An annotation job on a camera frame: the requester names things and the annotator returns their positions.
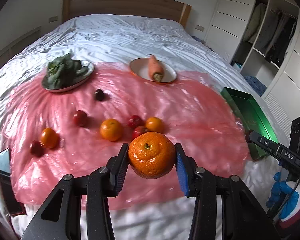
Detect small orange mandarin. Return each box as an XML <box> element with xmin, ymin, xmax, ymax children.
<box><xmin>145</xmin><ymin>116</ymin><xmax>165</xmax><ymax>133</ymax></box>

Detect large orange mandarin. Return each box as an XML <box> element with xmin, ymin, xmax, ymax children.
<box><xmin>128</xmin><ymin>132</ymin><xmax>176</xmax><ymax>179</ymax></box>

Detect red apple tomato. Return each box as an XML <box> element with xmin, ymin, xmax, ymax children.
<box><xmin>132</xmin><ymin>126</ymin><xmax>149</xmax><ymax>140</ymax></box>

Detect dark purple plum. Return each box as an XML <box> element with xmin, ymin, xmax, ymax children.
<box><xmin>94</xmin><ymin>89</ymin><xmax>106</xmax><ymax>101</ymax></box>

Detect blue gloved right hand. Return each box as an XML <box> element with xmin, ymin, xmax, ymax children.
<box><xmin>266</xmin><ymin>171</ymin><xmax>300</xmax><ymax>221</ymax></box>

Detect green rectangular tray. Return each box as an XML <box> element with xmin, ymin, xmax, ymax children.
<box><xmin>220</xmin><ymin>87</ymin><xmax>280</xmax><ymax>162</ymax></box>

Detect black smartphone red case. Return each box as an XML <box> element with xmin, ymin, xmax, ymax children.
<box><xmin>0</xmin><ymin>148</ymin><xmax>25</xmax><ymax>216</ymax></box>

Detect blue folded towel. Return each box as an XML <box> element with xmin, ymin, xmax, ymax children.
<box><xmin>244</xmin><ymin>76</ymin><xmax>267</xmax><ymax>96</ymax></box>

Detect pink plastic sheet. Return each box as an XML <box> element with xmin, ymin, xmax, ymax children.
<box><xmin>1</xmin><ymin>62</ymin><xmax>249</xmax><ymax>205</ymax></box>

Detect white wardrobe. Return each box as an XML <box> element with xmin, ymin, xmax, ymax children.
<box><xmin>204</xmin><ymin>0</ymin><xmax>300</xmax><ymax>139</ymax></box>

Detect hanging dark clothes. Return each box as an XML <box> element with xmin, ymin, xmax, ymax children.
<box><xmin>263</xmin><ymin>10</ymin><xmax>297</xmax><ymax>67</ymax></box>

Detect orange carrot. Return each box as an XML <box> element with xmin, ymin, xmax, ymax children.
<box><xmin>148</xmin><ymin>55</ymin><xmax>164</xmax><ymax>82</ymax></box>

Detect grey plate with greens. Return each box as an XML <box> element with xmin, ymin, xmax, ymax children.
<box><xmin>42</xmin><ymin>56</ymin><xmax>94</xmax><ymax>93</ymax></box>

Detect green leafy vegetable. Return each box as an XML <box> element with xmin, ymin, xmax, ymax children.
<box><xmin>44</xmin><ymin>53</ymin><xmax>89</xmax><ymax>90</ymax></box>

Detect wooden headboard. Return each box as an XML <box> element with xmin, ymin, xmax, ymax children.
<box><xmin>62</xmin><ymin>0</ymin><xmax>192</xmax><ymax>27</ymax></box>

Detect wall socket plate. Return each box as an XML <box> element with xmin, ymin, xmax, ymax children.
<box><xmin>49</xmin><ymin>16</ymin><xmax>58</xmax><ymax>23</ymax></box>

